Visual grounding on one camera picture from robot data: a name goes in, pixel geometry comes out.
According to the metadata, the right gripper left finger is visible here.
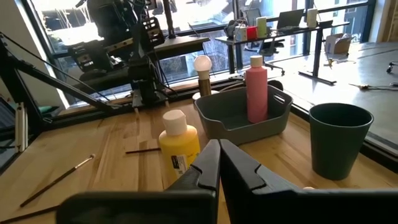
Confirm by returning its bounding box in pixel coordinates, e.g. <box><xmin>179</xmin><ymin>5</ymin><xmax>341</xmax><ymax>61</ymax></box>
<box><xmin>55</xmin><ymin>139</ymin><xmax>221</xmax><ymax>224</ymax></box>

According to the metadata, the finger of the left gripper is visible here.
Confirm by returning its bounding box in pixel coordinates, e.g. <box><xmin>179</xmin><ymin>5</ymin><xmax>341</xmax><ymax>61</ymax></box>
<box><xmin>142</xmin><ymin>17</ymin><xmax>165</xmax><ymax>47</ymax></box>

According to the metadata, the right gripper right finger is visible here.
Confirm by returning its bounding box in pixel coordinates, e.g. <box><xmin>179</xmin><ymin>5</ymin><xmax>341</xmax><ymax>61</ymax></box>
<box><xmin>219</xmin><ymin>139</ymin><xmax>398</xmax><ymax>224</ymax></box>

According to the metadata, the thin dark red paintbrush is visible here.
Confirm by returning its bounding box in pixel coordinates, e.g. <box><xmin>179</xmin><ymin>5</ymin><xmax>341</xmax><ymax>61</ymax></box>
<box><xmin>125</xmin><ymin>147</ymin><xmax>162</xmax><ymax>155</ymax></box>

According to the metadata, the large yellow paint bottle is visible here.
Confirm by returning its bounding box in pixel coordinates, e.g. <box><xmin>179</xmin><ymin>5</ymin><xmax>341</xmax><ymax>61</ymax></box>
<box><xmin>158</xmin><ymin>109</ymin><xmax>201</xmax><ymax>185</ymax></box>

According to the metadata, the large pink paint bottle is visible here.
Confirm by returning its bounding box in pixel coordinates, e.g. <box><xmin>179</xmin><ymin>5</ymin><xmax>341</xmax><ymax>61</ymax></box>
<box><xmin>245</xmin><ymin>55</ymin><xmax>269</xmax><ymax>124</ymax></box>

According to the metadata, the grey desk panel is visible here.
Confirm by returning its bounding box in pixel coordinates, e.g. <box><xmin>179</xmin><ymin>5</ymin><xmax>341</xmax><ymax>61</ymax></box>
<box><xmin>154</xmin><ymin>35</ymin><xmax>211</xmax><ymax>60</ymax></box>

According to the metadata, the teal ribbed plastic cup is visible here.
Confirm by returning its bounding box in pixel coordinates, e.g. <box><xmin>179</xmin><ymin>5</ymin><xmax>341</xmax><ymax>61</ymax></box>
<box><xmin>308</xmin><ymin>102</ymin><xmax>375</xmax><ymax>181</ymax></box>

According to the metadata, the red box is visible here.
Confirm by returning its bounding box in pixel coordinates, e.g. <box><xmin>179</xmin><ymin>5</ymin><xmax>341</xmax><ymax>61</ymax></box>
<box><xmin>246</xmin><ymin>26</ymin><xmax>259</xmax><ymax>41</ymax></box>

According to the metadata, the grey-teal plastic bin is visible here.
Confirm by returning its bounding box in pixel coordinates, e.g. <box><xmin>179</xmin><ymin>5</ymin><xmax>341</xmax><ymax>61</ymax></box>
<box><xmin>193</xmin><ymin>83</ymin><xmax>294</xmax><ymax>146</ymax></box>

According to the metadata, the green cylinder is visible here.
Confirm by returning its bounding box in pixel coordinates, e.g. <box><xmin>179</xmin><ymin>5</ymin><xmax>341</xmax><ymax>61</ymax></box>
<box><xmin>256</xmin><ymin>16</ymin><xmax>268</xmax><ymax>39</ymax></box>

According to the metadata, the office chair star base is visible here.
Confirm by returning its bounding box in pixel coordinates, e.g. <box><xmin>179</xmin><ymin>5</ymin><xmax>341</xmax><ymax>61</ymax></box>
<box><xmin>243</xmin><ymin>7</ymin><xmax>286</xmax><ymax>77</ymax></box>

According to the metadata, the black standing desk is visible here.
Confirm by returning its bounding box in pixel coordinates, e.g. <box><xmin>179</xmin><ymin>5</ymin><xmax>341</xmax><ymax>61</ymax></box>
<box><xmin>214</xmin><ymin>20</ymin><xmax>351</xmax><ymax>85</ymax></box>

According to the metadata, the dark laptop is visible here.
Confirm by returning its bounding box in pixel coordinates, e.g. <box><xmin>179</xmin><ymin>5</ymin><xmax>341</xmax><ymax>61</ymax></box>
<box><xmin>275</xmin><ymin>8</ymin><xmax>305</xmax><ymax>31</ymax></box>

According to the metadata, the white aluminium extrusion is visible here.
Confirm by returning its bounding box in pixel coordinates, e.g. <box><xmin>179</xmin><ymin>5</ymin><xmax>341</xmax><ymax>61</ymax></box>
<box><xmin>14</xmin><ymin>101</ymin><xmax>29</xmax><ymax>154</ymax></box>

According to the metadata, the white cylinder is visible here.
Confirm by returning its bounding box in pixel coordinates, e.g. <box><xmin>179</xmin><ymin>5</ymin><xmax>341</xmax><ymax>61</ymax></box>
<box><xmin>306</xmin><ymin>7</ymin><xmax>319</xmax><ymax>29</ymax></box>

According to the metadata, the cardboard box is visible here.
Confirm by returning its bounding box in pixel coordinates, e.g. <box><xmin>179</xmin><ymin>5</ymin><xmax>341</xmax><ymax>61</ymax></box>
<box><xmin>324</xmin><ymin>32</ymin><xmax>354</xmax><ymax>55</ymax></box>

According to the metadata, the black frame handle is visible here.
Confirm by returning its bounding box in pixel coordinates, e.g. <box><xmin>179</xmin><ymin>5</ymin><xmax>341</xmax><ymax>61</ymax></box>
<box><xmin>267</xmin><ymin>79</ymin><xmax>285</xmax><ymax>91</ymax></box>

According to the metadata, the thin yellow cable with plug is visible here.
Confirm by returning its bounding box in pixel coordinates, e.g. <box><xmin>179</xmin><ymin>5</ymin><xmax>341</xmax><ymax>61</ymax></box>
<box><xmin>348</xmin><ymin>81</ymin><xmax>398</xmax><ymax>92</ymax></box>

